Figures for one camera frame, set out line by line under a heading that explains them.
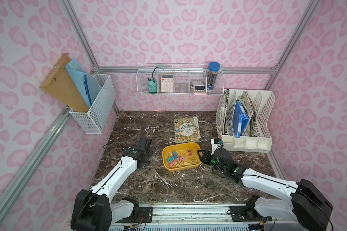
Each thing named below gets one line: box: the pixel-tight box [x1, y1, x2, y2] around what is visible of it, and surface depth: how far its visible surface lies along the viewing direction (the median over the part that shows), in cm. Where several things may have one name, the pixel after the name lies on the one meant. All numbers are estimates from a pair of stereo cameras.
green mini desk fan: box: [147, 64, 166, 94], surface depth 93 cm
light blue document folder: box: [64, 58, 103, 110], surface depth 72 cm
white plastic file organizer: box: [215, 89, 276, 154], surface depth 97 cm
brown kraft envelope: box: [40, 52, 91, 113], surface depth 69 cm
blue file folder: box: [232, 100, 250, 139], surface depth 90 cm
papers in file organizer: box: [219, 90, 257, 137], surface depth 94 cm
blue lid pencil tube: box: [206, 61, 221, 92], surface depth 87 cm
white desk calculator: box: [160, 73, 174, 93], surface depth 97 cm
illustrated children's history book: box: [173, 116, 201, 144], surface depth 109 cm
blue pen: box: [83, 73, 93, 107], surface depth 68 cm
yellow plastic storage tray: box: [161, 142, 203, 172], surface depth 94 cm
